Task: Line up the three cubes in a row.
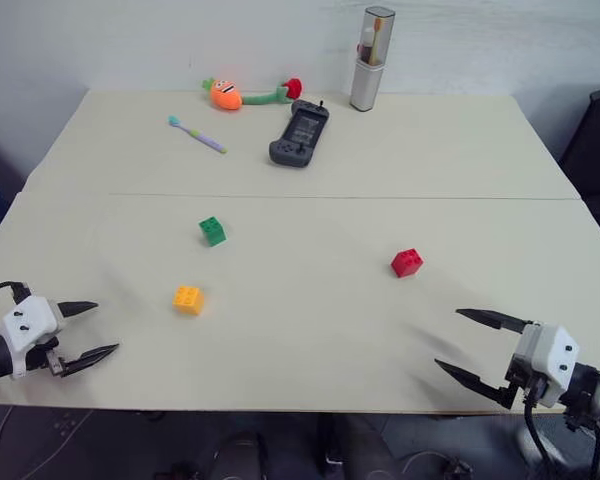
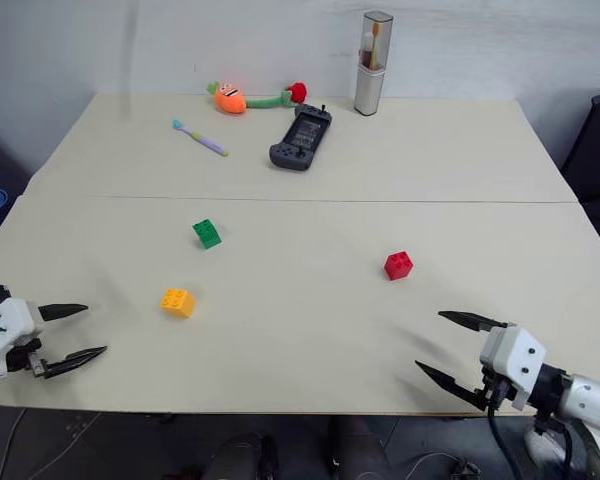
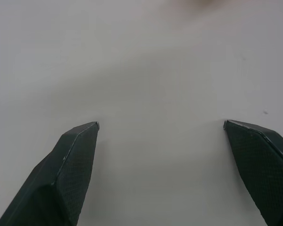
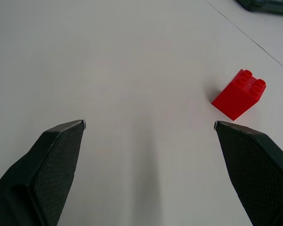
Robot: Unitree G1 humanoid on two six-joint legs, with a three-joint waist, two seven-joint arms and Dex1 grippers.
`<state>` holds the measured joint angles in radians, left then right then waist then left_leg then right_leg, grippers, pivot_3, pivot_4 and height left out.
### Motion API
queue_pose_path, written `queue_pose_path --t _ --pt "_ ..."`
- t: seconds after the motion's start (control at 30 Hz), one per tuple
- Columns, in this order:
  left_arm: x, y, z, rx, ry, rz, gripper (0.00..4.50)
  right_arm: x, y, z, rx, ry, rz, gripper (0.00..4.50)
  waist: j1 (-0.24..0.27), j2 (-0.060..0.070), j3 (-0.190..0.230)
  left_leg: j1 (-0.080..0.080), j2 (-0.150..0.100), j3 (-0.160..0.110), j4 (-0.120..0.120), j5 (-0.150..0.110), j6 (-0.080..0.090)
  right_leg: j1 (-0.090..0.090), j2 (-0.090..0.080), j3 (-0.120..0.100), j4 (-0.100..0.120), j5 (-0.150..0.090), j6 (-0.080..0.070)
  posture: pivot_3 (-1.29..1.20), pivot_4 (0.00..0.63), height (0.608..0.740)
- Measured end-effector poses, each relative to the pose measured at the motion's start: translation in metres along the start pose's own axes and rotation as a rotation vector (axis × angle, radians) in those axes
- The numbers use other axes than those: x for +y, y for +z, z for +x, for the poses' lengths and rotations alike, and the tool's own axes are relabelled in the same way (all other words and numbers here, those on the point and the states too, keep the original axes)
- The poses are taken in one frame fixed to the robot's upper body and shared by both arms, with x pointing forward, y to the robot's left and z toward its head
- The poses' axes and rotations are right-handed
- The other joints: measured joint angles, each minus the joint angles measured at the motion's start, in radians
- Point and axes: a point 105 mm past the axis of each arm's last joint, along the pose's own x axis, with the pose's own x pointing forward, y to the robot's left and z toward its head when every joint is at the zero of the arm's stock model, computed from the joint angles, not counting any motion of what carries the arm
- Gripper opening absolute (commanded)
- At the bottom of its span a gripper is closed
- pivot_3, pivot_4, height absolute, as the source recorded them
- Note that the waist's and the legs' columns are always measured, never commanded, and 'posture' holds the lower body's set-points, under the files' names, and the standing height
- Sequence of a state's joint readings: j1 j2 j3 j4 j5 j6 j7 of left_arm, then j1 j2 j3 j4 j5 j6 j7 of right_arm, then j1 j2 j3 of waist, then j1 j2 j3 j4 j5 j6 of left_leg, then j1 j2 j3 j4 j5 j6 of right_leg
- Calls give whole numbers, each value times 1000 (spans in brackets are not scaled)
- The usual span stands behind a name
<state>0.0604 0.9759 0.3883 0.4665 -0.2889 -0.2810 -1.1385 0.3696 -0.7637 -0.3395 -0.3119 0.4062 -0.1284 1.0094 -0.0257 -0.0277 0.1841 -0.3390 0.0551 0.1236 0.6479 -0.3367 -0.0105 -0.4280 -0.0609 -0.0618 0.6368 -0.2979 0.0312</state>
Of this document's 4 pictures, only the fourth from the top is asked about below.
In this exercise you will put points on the red toy brick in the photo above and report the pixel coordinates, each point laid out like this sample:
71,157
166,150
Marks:
238,97

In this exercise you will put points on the dark object at table edge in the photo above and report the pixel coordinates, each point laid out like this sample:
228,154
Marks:
266,5

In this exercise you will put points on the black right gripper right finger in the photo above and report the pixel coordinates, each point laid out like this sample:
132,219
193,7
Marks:
257,169

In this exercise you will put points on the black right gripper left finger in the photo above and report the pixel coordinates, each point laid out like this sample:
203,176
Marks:
44,169

